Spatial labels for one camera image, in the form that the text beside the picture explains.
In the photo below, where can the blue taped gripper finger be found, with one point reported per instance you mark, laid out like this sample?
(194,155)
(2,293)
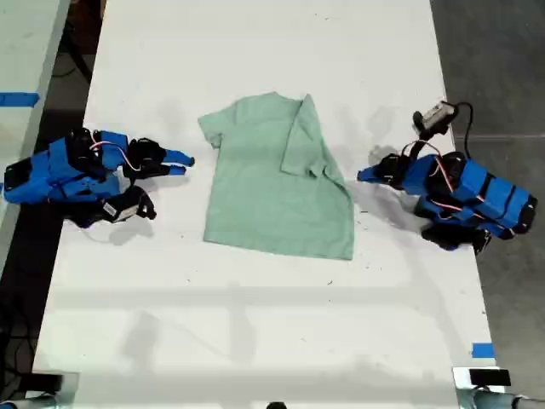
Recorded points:
(372,170)
(179,158)
(175,170)
(374,178)

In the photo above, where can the pale green T-shirt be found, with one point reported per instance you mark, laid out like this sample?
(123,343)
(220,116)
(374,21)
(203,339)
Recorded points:
(272,183)

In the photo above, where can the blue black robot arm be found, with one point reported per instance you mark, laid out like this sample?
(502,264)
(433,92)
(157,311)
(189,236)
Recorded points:
(498,191)
(38,174)

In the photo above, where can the long blue tape strip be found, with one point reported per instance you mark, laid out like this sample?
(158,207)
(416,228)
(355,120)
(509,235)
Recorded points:
(17,99)

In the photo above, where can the white side table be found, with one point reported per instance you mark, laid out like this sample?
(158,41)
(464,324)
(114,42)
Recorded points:
(21,64)

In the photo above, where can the short blue tape strip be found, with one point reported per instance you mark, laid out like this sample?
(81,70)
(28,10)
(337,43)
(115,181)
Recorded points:
(483,350)

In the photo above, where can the small black box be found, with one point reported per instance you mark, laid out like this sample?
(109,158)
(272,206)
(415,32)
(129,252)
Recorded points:
(489,377)
(44,381)

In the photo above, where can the small black round object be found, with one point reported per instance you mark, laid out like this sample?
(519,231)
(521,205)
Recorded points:
(277,405)

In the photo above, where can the grey metal pipe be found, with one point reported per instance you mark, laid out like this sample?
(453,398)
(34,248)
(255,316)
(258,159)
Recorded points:
(498,400)
(30,402)

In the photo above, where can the short black camera stalk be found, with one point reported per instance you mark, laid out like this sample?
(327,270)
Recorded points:
(148,206)
(419,147)

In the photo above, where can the black camera box with label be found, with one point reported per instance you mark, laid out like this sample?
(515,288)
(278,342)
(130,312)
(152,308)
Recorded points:
(123,206)

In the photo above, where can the black grey camera box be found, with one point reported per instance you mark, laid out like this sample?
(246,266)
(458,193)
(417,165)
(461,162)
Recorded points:
(436,116)

